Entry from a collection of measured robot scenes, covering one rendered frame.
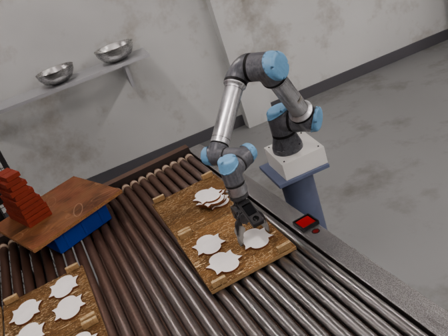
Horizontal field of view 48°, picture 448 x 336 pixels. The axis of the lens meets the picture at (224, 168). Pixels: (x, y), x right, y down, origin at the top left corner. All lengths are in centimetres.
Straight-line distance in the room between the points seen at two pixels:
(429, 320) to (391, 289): 16
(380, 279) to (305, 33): 423
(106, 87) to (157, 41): 67
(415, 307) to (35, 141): 431
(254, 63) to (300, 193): 80
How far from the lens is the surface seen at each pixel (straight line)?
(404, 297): 164
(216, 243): 202
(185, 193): 249
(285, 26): 556
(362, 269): 175
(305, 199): 257
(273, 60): 200
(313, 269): 179
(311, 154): 244
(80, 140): 531
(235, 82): 205
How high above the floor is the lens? 205
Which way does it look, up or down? 25 degrees down
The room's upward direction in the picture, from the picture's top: 19 degrees counter-clockwise
